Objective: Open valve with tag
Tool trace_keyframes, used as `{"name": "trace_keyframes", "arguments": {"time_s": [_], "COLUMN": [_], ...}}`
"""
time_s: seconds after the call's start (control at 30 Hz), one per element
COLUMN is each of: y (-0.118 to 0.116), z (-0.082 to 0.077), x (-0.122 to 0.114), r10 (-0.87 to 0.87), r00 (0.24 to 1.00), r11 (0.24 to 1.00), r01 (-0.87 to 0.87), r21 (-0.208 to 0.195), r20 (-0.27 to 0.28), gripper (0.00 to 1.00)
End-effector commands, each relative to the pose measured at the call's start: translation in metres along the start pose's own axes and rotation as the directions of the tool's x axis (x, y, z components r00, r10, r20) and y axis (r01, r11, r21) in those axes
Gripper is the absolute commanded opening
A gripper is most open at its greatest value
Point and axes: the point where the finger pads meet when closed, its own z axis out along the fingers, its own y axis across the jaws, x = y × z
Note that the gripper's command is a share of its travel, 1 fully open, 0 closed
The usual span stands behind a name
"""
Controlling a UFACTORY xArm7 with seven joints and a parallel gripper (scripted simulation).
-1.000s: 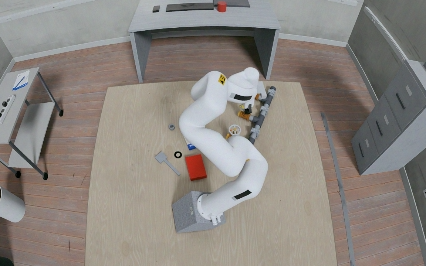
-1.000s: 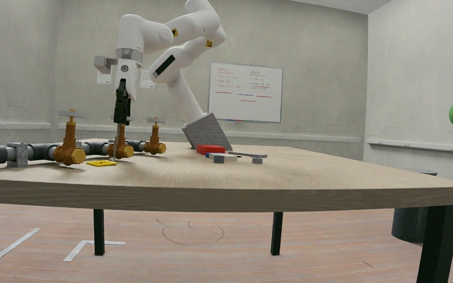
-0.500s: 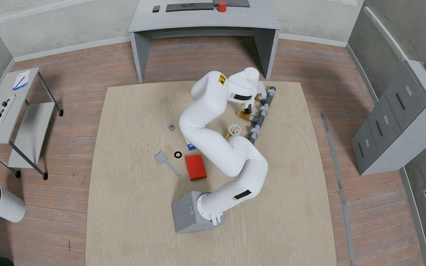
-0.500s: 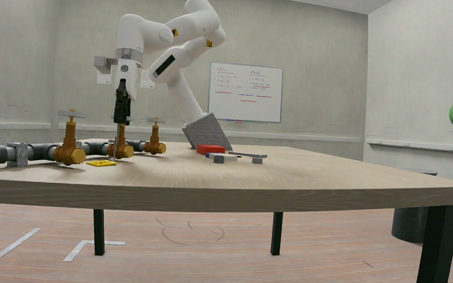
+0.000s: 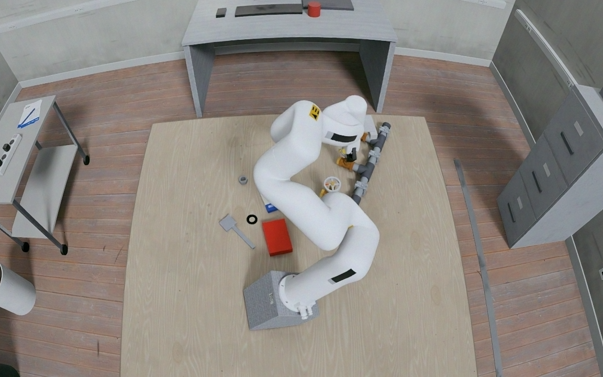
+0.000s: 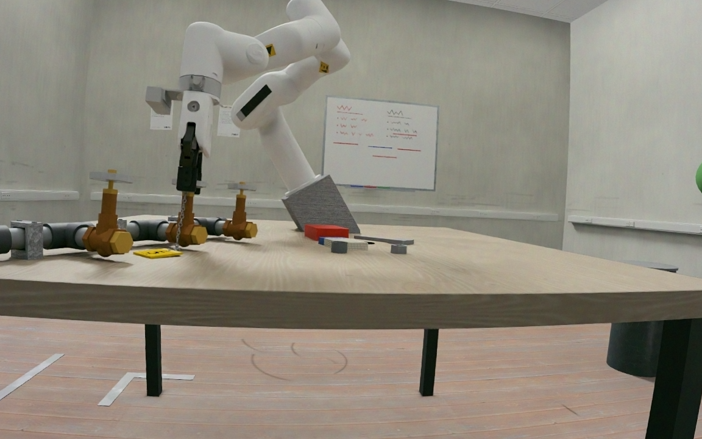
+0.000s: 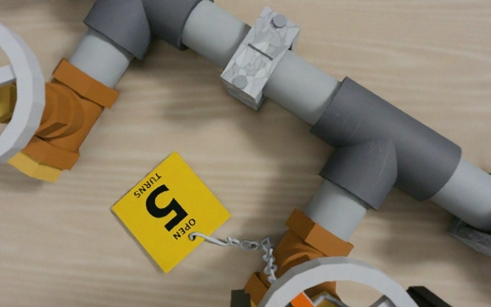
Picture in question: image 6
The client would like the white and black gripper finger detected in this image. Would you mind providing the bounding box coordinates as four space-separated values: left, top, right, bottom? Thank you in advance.
176 122 199 192
194 152 202 195

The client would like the yellow square tag with silver chain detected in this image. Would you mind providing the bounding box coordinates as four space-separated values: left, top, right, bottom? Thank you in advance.
133 196 186 259

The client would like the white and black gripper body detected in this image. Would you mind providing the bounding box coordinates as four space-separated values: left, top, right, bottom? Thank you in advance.
177 91 220 159

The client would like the red rectangular block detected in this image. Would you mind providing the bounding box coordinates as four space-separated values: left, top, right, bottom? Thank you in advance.
305 224 349 241

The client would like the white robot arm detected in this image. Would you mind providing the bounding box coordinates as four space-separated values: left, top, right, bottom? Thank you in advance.
145 0 350 197

